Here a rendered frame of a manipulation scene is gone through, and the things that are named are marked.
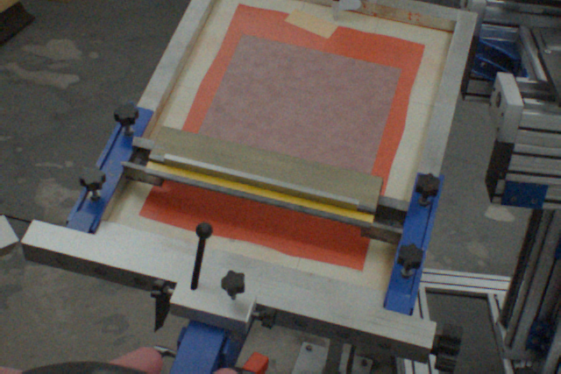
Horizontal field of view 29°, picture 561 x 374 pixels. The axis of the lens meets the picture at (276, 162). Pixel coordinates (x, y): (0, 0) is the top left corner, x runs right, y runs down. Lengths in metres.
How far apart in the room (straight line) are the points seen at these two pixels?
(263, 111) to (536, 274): 0.96
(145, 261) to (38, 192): 2.12
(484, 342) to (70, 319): 1.22
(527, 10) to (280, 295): 1.18
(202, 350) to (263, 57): 0.76
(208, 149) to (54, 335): 1.49
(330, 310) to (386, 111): 0.55
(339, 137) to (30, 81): 2.63
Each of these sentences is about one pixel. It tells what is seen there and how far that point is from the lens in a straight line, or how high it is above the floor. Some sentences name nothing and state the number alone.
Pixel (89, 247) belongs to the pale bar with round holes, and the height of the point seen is 1.10.
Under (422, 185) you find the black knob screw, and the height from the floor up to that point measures 1.21.
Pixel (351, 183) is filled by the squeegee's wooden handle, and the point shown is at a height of 1.19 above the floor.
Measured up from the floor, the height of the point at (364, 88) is 1.19.
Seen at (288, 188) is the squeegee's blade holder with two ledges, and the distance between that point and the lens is 1.83.
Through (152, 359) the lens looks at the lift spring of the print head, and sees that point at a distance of 1.58.
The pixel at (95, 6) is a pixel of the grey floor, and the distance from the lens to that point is 5.21.
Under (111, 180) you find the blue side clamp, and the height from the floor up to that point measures 1.12.
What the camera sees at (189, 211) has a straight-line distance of 1.93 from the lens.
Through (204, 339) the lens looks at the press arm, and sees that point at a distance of 1.68.
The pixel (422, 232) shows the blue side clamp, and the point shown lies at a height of 1.13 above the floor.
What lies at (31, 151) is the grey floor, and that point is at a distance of 4.07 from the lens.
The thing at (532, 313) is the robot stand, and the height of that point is 0.49.
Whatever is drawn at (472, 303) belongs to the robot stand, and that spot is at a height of 0.21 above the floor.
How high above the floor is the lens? 2.19
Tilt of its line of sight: 32 degrees down
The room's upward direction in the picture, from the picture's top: 8 degrees clockwise
